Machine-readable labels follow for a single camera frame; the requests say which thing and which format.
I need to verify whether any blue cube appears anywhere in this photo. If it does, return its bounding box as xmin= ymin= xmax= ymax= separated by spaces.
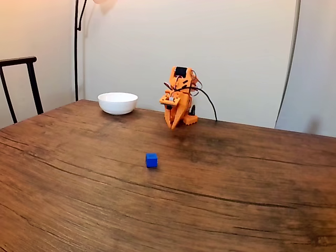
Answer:
xmin=145 ymin=153 xmax=159 ymax=169

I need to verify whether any white bowl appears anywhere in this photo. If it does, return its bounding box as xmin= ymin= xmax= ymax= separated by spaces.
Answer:
xmin=97 ymin=91 xmax=139 ymax=116

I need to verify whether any black floor lamp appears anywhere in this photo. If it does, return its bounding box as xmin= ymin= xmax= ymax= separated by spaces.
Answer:
xmin=74 ymin=0 xmax=118 ymax=102

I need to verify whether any black wooden chair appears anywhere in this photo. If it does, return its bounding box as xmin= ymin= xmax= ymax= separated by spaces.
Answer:
xmin=0 ymin=56 xmax=45 ymax=124

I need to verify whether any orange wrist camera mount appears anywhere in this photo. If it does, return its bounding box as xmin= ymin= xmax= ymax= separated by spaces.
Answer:
xmin=159 ymin=90 xmax=182 ymax=107

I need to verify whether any black cable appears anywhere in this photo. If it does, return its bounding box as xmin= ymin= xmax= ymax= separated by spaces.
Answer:
xmin=188 ymin=88 xmax=218 ymax=122

